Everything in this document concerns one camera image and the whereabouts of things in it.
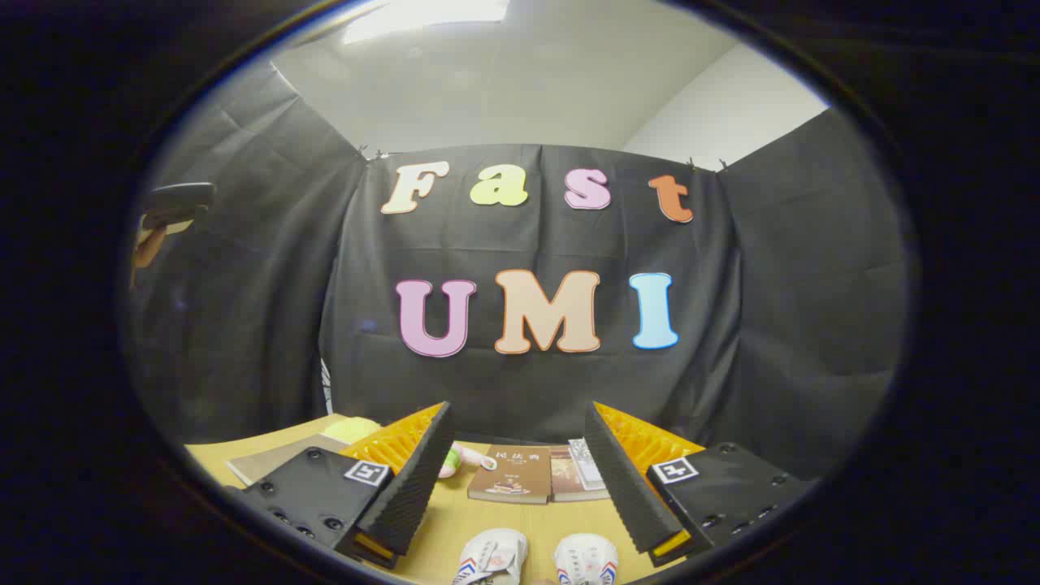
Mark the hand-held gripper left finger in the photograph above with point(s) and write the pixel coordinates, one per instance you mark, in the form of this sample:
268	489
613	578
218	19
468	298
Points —
414	487

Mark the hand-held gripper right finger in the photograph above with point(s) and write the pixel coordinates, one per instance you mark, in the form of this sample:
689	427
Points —
621	479

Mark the white striped canvas shoe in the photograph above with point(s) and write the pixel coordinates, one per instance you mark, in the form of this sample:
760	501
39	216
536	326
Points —
487	556
585	559

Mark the beige storage box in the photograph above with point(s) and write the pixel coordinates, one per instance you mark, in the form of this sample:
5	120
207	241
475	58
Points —
268	465

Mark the white book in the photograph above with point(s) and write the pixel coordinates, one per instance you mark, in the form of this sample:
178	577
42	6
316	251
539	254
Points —
587	463

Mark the pink and green plush toy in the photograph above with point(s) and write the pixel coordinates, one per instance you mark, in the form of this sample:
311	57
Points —
449	463

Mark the yellow plush toy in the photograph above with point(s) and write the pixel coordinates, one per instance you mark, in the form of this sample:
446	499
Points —
351	429

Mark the brown book with picture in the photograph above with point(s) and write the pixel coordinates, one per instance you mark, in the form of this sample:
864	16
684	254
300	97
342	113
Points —
512	475

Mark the black backdrop cloth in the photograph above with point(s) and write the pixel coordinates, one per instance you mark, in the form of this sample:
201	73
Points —
528	244

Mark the dark grey object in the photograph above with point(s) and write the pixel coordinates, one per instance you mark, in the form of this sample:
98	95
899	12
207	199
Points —
179	201

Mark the ceiling light panel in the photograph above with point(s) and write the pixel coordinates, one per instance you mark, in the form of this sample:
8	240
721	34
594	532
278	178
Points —
422	18

